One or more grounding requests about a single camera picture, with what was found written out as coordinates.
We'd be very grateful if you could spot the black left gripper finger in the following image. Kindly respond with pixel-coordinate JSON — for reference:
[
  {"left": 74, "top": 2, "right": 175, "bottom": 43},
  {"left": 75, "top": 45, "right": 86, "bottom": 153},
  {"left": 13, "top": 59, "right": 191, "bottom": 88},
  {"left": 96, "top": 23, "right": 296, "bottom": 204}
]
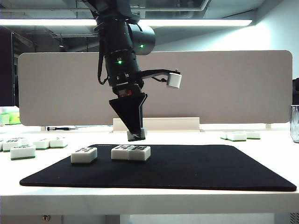
[
  {"left": 139, "top": 92, "right": 149, "bottom": 140},
  {"left": 108, "top": 94, "right": 143, "bottom": 139}
]

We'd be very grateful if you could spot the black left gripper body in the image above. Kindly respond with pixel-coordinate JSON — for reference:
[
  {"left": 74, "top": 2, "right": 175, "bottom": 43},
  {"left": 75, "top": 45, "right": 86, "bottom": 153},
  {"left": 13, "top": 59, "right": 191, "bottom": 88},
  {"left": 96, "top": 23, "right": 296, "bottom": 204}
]
[{"left": 108, "top": 70, "right": 144, "bottom": 99}]

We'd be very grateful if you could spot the beige fabric desk divider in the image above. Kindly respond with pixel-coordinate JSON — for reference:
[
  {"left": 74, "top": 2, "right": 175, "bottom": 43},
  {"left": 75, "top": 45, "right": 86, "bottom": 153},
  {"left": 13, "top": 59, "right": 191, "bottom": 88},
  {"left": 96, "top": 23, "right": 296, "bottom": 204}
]
[{"left": 17, "top": 50, "right": 293, "bottom": 127}]

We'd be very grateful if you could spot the black rectangular mat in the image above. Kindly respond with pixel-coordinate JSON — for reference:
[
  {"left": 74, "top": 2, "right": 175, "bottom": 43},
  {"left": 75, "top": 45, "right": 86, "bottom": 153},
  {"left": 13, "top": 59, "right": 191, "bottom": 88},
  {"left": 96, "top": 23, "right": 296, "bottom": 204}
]
[{"left": 19, "top": 144, "right": 298, "bottom": 192}]

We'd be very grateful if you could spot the green white carton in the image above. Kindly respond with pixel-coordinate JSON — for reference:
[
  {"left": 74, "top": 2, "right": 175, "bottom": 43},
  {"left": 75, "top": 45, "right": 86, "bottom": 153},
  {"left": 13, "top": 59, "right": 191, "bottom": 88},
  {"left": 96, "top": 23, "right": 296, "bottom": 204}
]
[
  {"left": 8, "top": 112, "right": 21, "bottom": 125},
  {"left": 0, "top": 113, "right": 11, "bottom": 126}
]

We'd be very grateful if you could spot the dark tall panel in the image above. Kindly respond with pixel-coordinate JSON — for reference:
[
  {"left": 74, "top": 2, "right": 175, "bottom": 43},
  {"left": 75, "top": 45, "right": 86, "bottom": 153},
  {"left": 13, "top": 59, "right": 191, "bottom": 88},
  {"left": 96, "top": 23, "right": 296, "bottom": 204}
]
[{"left": 0, "top": 26, "right": 20, "bottom": 107}]

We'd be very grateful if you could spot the clear glass container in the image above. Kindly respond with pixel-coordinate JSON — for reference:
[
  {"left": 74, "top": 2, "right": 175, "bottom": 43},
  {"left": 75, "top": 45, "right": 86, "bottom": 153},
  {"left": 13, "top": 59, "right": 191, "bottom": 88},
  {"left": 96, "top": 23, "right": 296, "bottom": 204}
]
[{"left": 290, "top": 105, "right": 299, "bottom": 144}]

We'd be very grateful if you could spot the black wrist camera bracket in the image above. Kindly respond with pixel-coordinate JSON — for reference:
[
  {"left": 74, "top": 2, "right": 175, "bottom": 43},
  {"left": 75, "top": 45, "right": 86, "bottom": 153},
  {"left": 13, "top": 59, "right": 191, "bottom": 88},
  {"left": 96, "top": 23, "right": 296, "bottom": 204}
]
[{"left": 136, "top": 68, "right": 180, "bottom": 83}]

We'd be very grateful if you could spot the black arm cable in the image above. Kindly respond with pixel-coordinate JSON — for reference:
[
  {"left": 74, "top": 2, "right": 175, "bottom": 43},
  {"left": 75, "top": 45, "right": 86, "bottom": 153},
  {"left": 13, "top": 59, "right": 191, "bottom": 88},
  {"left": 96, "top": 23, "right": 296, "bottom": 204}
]
[{"left": 97, "top": 52, "right": 109, "bottom": 86}]

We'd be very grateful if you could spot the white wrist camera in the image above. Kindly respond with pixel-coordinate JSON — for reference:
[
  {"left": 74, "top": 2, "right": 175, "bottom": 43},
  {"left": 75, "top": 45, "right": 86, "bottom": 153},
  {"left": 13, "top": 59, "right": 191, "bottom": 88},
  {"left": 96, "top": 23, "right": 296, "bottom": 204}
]
[{"left": 166, "top": 72, "right": 183, "bottom": 90}]

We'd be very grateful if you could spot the black handled screwdriver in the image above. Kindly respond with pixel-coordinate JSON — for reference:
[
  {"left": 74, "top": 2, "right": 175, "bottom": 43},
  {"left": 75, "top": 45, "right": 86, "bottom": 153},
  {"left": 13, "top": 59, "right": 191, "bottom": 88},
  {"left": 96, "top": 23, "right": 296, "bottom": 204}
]
[{"left": 46, "top": 126, "right": 78, "bottom": 132}]

